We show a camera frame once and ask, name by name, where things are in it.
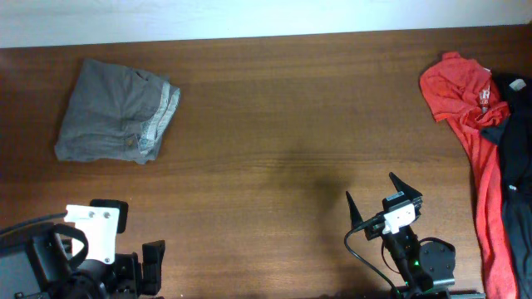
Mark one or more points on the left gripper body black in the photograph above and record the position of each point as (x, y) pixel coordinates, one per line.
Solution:
(96, 280)

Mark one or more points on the grey shorts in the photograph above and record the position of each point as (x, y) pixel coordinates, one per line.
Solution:
(116, 112)

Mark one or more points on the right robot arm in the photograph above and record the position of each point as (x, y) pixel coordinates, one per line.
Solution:
(425, 265)

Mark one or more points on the black garment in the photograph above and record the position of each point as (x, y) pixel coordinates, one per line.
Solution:
(513, 139)

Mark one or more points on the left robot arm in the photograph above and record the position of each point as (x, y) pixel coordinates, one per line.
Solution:
(73, 255)

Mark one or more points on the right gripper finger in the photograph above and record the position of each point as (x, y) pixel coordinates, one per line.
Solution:
(355, 216)
(401, 186)

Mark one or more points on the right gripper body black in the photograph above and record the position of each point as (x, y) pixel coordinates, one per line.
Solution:
(374, 230)

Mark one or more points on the red shirt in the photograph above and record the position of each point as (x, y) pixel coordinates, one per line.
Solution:
(462, 92)

